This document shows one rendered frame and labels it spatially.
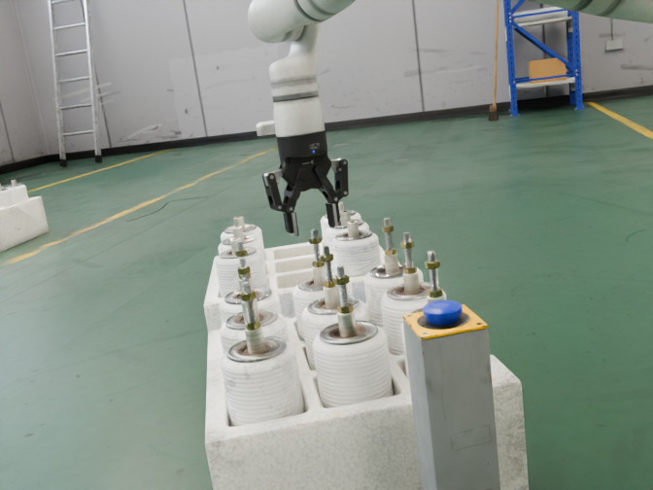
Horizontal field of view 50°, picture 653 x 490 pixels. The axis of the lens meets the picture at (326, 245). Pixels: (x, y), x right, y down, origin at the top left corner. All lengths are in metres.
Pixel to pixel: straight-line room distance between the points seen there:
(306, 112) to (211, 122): 6.83
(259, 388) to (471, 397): 0.26
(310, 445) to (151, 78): 7.40
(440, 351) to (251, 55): 7.04
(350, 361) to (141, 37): 7.42
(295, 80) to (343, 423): 0.49
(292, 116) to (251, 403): 0.42
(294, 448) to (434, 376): 0.23
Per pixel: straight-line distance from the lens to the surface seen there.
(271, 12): 1.02
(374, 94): 7.34
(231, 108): 7.75
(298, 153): 1.04
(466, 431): 0.75
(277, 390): 0.86
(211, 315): 1.36
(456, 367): 0.71
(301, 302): 1.09
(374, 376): 0.87
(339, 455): 0.87
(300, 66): 1.04
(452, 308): 0.71
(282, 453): 0.86
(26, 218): 3.59
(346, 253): 1.37
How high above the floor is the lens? 0.57
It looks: 14 degrees down
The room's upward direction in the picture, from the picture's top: 8 degrees counter-clockwise
